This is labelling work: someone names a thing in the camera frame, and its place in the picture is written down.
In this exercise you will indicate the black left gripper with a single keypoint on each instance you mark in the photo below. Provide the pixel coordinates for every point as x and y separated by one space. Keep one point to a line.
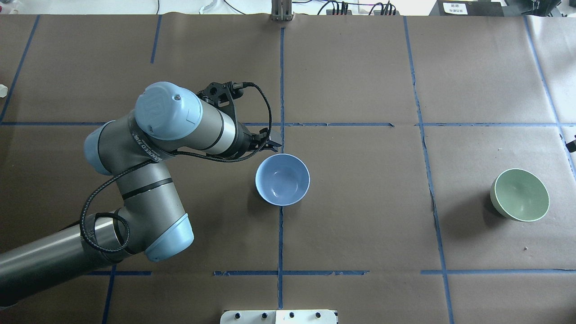
243 140

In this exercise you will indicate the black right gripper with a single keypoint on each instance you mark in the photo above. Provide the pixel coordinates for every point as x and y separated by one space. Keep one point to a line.
571 146

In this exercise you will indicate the blue bowl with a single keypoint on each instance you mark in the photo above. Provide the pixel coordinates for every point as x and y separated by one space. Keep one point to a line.
282 179

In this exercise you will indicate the green bowl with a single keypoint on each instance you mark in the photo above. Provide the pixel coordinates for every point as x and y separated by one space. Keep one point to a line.
519 195

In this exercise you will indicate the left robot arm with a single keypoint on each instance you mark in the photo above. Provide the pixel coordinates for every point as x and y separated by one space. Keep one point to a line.
138 209

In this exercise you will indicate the black box with label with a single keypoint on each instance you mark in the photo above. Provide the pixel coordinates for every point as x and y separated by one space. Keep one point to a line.
473 8

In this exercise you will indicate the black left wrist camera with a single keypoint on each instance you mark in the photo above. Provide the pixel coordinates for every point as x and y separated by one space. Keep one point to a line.
222 95

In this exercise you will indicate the aluminium frame post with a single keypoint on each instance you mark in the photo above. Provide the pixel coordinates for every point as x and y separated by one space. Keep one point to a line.
282 10

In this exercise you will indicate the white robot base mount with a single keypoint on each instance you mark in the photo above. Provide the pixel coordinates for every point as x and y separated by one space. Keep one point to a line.
301 316

